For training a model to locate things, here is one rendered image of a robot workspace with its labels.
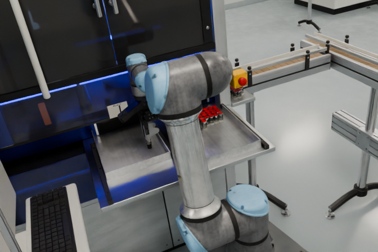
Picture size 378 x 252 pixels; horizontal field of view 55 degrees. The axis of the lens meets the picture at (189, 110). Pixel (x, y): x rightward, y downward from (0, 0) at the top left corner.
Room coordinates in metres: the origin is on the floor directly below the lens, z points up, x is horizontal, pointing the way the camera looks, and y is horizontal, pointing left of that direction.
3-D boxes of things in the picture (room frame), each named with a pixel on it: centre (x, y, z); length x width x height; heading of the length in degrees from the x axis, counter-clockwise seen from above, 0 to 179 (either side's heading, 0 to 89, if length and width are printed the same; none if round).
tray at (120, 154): (1.29, 0.27, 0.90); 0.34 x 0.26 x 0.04; 18
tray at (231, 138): (1.29, -0.09, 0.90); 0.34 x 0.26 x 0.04; 18
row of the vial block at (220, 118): (1.37, -0.06, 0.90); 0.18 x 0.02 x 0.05; 108
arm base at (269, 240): (0.77, -0.13, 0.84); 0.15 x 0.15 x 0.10
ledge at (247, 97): (1.63, -0.25, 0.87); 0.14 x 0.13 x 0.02; 18
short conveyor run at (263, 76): (1.81, -0.48, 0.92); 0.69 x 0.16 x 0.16; 108
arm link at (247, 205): (0.77, -0.13, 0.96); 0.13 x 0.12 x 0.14; 108
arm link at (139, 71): (1.18, 0.12, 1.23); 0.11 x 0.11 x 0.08; 18
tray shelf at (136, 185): (1.28, 0.09, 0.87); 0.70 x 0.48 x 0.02; 108
